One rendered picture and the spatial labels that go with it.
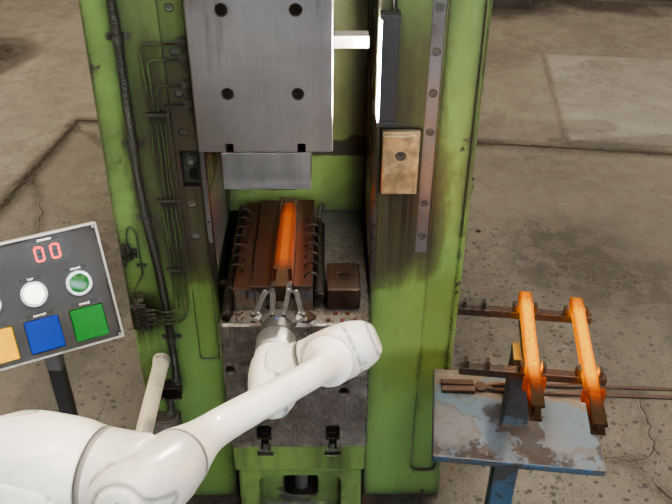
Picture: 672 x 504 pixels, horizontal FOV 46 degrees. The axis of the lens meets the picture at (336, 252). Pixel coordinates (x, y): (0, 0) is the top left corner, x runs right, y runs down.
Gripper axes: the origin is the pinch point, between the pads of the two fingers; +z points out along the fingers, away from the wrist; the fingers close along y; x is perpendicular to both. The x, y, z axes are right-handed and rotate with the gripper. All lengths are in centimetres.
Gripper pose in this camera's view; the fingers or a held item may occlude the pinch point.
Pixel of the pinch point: (281, 283)
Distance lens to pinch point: 192.0
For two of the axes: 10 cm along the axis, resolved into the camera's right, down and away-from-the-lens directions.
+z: 0.0, -5.8, 8.2
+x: 0.0, -8.2, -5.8
